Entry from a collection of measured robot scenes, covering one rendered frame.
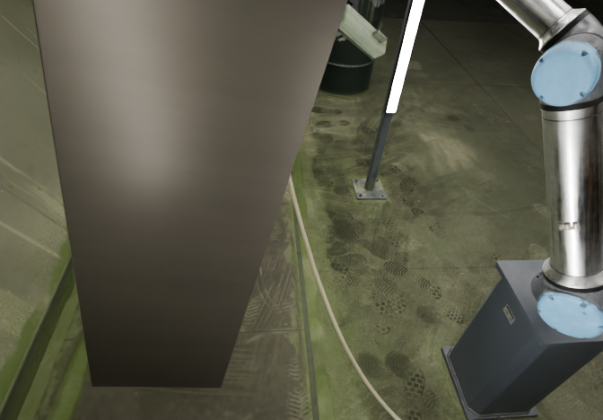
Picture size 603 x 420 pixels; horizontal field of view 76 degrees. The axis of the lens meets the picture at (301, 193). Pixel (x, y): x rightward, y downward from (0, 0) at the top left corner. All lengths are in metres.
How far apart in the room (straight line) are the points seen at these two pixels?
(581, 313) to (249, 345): 1.23
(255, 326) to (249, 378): 0.23
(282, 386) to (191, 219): 1.16
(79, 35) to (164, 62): 0.10
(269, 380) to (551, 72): 1.43
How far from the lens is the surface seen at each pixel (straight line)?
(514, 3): 1.14
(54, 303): 2.03
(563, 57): 0.97
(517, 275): 1.53
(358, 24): 0.97
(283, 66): 0.54
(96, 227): 0.76
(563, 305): 1.21
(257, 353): 1.81
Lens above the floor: 1.67
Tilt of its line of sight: 42 degrees down
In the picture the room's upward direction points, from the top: 5 degrees clockwise
